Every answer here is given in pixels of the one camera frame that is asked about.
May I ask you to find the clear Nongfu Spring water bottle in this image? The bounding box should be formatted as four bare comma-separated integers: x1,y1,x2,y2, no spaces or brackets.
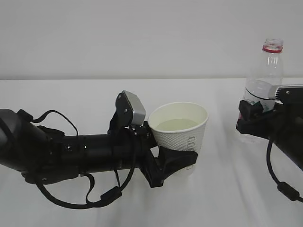
235,38,284,144

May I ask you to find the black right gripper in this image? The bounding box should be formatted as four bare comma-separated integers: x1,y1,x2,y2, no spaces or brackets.
236,100,288,142

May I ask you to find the black left camera cable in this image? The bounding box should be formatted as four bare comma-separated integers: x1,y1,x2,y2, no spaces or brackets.
18,109,137,210

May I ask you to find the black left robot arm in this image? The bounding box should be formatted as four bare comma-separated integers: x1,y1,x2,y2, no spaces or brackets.
0,109,197,188

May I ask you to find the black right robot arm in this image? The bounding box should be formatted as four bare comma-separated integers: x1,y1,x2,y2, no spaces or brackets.
236,100,303,169

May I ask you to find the black right camera cable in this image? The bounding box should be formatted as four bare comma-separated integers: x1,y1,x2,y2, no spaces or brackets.
267,139,303,203

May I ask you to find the black camera cable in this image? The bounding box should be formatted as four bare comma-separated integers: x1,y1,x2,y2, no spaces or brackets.
18,109,137,210
267,139,303,203

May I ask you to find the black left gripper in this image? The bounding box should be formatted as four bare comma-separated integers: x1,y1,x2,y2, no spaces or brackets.
130,121,198,188

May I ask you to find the white paper cup green logo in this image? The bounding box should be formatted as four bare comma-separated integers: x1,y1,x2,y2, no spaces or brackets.
148,101,209,177

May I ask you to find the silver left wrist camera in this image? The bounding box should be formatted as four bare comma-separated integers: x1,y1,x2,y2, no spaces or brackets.
109,90,146,131

